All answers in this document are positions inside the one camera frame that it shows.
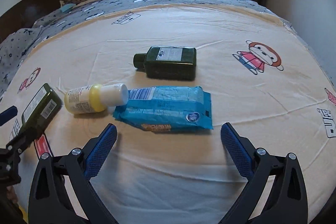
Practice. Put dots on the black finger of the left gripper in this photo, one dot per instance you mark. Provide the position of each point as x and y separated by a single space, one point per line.
23 140

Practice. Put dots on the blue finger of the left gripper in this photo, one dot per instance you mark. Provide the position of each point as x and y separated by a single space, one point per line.
8 114

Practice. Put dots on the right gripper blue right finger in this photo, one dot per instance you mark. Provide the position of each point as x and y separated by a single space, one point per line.
255 167

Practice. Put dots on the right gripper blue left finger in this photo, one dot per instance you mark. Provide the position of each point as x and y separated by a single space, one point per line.
84 164

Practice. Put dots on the dark green bottle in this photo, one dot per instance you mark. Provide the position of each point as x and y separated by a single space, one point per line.
168 63
41 110

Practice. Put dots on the yellow white lotion bottle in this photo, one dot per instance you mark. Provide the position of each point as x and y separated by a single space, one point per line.
95 98

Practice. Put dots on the blue wet wipes pack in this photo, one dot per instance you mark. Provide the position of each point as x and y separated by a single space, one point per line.
167 109

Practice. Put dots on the person's left hand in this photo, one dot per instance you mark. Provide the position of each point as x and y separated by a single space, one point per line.
11 194

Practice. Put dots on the yellow fluffy blanket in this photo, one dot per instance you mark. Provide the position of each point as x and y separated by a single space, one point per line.
24 213

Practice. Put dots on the grey patterned duvet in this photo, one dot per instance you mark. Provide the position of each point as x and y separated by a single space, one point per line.
78 14

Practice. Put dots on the dark wooden headboard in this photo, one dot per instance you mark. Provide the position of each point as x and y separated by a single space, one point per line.
24 14

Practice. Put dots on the beige cartoon bed sheet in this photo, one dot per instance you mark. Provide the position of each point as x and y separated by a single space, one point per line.
189 177

